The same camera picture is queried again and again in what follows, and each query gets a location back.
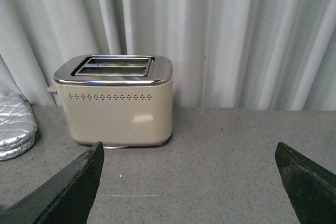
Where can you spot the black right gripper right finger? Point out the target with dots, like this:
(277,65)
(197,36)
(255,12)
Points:
(309,186)

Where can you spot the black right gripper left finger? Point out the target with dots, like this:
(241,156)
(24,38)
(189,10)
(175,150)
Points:
(67,197)

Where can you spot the cream two-slot toaster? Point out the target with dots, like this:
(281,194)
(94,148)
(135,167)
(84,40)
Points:
(118,100)

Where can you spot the silver quilted oven mitt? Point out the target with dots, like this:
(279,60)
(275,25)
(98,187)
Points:
(18,127)

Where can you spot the white curtain backdrop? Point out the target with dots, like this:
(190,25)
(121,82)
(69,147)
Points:
(252,54)

